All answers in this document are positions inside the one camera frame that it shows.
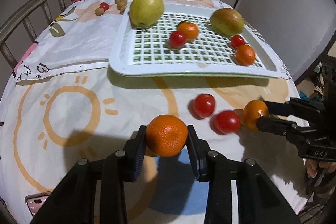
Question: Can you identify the mandarin orange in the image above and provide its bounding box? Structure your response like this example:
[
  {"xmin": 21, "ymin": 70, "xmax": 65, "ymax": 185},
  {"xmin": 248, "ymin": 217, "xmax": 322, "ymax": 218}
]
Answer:
[
  {"xmin": 243, "ymin": 100, "xmax": 269, "ymax": 131},
  {"xmin": 145, "ymin": 114, "xmax": 188, "ymax": 157},
  {"xmin": 236, "ymin": 44, "xmax": 256, "ymax": 66}
]

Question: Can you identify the red cherry tomato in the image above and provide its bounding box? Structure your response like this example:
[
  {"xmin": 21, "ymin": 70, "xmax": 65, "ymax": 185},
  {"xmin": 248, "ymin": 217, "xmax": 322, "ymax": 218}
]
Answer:
[
  {"xmin": 214, "ymin": 110, "xmax": 241, "ymax": 134},
  {"xmin": 169, "ymin": 31, "xmax": 187, "ymax": 50},
  {"xmin": 193, "ymin": 94, "xmax": 216, "ymax": 118}
]

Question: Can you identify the person's right hand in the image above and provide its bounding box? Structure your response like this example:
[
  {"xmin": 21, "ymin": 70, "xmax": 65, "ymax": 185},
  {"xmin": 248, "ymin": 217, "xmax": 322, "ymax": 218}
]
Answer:
[{"xmin": 305, "ymin": 159, "xmax": 335, "ymax": 188}]

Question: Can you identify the cherry tomato in tray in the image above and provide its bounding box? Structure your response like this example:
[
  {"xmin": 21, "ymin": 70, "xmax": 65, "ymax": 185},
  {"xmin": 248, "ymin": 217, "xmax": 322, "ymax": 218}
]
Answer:
[{"xmin": 231, "ymin": 35, "xmax": 245, "ymax": 49}]

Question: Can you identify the green-red mango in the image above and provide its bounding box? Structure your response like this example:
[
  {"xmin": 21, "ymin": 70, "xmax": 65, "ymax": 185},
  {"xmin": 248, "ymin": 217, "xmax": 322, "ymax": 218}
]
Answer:
[{"xmin": 210, "ymin": 8, "xmax": 244, "ymax": 36}]

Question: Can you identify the pink smartphone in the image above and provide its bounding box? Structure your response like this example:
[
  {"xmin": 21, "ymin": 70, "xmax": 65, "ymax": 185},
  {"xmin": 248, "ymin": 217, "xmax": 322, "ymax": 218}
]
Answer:
[{"xmin": 25, "ymin": 191, "xmax": 51, "ymax": 217}]

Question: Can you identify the white plastic grid tray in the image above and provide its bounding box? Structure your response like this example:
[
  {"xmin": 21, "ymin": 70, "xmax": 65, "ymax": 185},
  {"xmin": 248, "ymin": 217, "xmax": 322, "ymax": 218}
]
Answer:
[{"xmin": 109, "ymin": 3, "xmax": 291, "ymax": 80}]

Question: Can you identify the small mandarin in tray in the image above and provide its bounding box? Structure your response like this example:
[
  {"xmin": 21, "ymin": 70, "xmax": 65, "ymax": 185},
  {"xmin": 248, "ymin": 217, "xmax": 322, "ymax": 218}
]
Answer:
[{"xmin": 177, "ymin": 20, "xmax": 199, "ymax": 41}]

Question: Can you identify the yellow-green pear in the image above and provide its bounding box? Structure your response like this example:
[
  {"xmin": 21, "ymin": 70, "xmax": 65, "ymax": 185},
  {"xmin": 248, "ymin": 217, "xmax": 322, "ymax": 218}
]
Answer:
[{"xmin": 129, "ymin": 0, "xmax": 165, "ymax": 27}]

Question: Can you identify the cherry tomato near longans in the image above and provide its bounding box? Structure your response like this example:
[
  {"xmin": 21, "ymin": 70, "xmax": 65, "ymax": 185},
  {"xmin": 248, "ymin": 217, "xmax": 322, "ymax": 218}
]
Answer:
[{"xmin": 100, "ymin": 2, "xmax": 109, "ymax": 11}]

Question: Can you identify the metal bed railing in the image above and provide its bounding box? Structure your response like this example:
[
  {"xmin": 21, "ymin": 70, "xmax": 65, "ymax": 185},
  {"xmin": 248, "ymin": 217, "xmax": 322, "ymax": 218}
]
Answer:
[{"xmin": 0, "ymin": 0, "xmax": 86, "ymax": 70}]

